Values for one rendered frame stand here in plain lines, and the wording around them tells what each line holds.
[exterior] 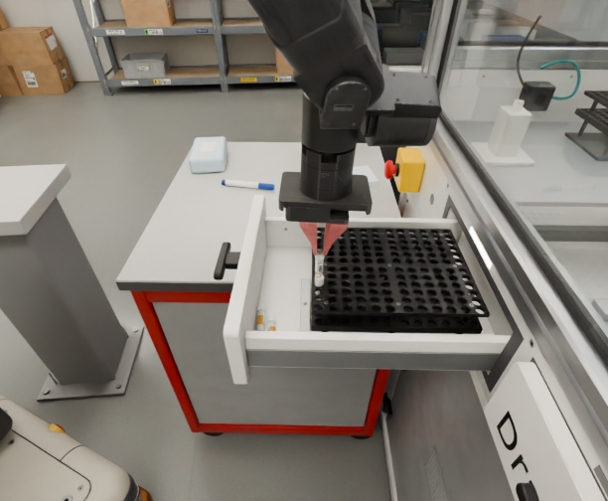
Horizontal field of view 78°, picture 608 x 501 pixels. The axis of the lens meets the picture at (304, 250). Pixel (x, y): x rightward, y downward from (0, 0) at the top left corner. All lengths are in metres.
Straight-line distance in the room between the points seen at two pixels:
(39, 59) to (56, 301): 3.73
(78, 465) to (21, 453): 0.16
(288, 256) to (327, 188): 0.27
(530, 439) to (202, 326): 0.64
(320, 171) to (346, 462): 1.09
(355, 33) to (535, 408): 0.36
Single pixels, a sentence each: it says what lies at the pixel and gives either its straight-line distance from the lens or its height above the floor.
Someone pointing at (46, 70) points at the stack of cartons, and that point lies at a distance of 4.82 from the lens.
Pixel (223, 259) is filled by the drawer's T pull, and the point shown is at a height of 0.91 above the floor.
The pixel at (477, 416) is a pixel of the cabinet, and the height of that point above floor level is 0.73.
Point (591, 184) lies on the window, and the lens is 0.42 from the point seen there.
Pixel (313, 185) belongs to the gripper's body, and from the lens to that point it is 0.40.
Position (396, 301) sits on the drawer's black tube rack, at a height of 0.90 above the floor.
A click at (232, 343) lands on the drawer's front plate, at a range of 0.44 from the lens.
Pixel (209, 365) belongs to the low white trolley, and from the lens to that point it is 0.99.
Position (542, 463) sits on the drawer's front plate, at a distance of 0.45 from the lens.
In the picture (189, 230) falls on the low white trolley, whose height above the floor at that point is 0.76.
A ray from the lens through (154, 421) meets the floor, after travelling 1.48.
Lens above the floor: 1.26
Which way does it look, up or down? 40 degrees down
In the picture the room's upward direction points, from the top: straight up
